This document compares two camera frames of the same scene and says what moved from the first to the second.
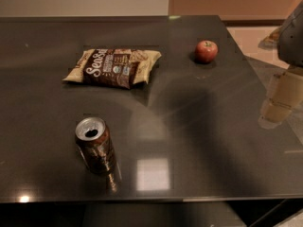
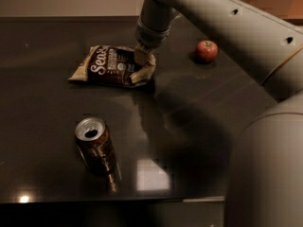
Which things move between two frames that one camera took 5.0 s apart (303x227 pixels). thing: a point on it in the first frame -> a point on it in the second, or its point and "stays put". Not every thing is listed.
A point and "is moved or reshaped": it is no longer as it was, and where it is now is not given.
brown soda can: [94, 140] stays put
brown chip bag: [114, 67] is moved or reshaped
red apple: [205, 51] stays put
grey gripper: [293, 42] -> [150, 37]
